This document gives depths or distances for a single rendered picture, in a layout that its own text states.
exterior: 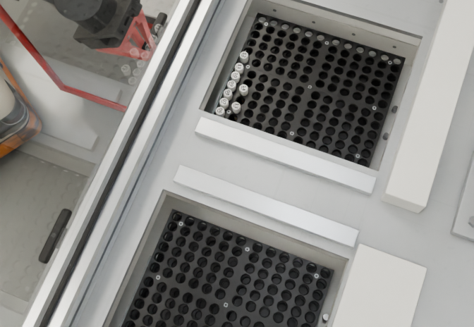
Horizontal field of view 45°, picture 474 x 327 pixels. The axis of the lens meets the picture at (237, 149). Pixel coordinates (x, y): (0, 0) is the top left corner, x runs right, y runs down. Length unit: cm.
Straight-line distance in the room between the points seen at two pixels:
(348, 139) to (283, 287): 21
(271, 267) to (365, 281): 12
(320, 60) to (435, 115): 19
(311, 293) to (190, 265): 16
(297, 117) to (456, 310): 31
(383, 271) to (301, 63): 31
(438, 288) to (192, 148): 34
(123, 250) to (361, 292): 28
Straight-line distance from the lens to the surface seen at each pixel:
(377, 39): 88
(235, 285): 74
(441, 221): 73
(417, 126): 72
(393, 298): 69
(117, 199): 68
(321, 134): 78
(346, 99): 81
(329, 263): 81
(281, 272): 77
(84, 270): 68
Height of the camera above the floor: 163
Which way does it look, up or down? 71 degrees down
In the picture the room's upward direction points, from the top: 10 degrees counter-clockwise
